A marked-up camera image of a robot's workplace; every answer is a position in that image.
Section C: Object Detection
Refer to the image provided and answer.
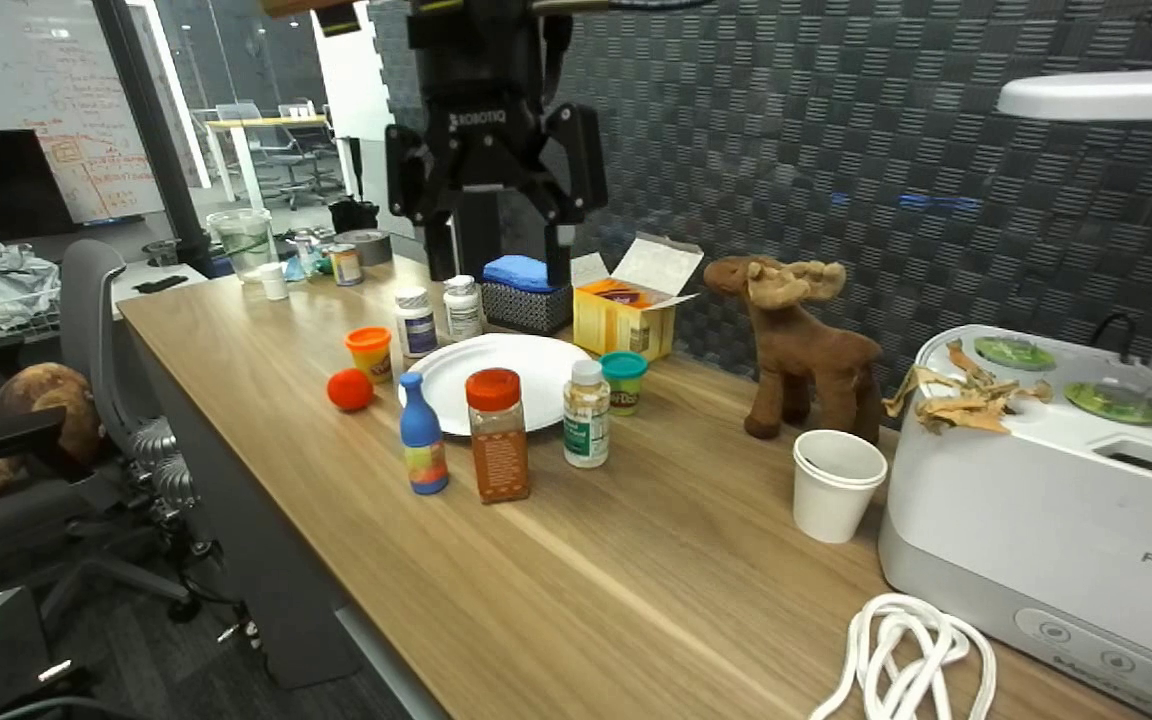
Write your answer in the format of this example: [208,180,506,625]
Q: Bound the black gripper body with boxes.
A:
[406,0,578,194]

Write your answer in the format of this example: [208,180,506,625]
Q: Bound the white pill bottle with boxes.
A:
[442,271,489,345]

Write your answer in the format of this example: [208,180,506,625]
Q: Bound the white bottle blue label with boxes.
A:
[392,289,442,363]

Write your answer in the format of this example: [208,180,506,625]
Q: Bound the orange lid yellow tub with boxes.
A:
[345,325,397,389]

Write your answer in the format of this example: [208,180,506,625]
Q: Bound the teal lid small tub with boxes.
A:
[595,348,654,411]

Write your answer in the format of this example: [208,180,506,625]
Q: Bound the white bottle green label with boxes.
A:
[562,357,618,470]

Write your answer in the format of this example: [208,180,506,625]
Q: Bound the blue sponge cloth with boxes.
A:
[480,253,558,294]

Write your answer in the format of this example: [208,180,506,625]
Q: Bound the small black device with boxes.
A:
[329,194,383,235]

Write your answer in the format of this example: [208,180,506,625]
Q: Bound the small labelled jar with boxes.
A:
[329,241,370,289]

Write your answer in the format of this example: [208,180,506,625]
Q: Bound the grey woven basket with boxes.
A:
[477,274,578,334]

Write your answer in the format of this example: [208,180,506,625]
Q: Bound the white paper plate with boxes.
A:
[406,332,595,440]

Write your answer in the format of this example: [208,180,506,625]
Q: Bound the open yellow cardboard box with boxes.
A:
[568,231,710,372]

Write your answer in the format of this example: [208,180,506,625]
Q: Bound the small white cup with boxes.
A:
[251,259,293,302]

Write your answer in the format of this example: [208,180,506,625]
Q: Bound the orange red ball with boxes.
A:
[326,363,381,414]

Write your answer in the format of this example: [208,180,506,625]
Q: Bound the clear plastic container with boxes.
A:
[208,205,280,274]

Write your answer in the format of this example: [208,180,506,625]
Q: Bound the blue bottle colourful label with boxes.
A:
[397,372,453,500]

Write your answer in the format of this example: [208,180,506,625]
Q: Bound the orange lid spice jar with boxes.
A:
[460,363,538,507]

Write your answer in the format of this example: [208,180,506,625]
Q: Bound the brown plush moose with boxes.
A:
[699,253,889,442]

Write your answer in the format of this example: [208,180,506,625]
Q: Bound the black pillar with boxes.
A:
[93,0,219,274]

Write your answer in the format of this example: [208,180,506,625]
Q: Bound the grey office chair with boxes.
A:
[0,235,260,672]

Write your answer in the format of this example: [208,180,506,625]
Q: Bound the white paper cup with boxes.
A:
[789,429,893,549]

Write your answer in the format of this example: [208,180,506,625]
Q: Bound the brown plush toy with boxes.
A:
[0,357,108,503]

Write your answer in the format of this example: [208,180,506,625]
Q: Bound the whiteboard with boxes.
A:
[0,0,168,231]

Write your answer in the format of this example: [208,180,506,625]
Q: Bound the dried brown leaves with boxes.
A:
[886,334,1055,440]

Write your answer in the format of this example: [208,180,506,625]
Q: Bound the white desk lamp head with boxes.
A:
[997,66,1152,126]

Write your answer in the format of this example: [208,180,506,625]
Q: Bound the black appliance cable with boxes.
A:
[1090,309,1141,363]

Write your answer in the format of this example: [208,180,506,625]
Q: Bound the white rope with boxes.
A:
[808,592,1003,720]

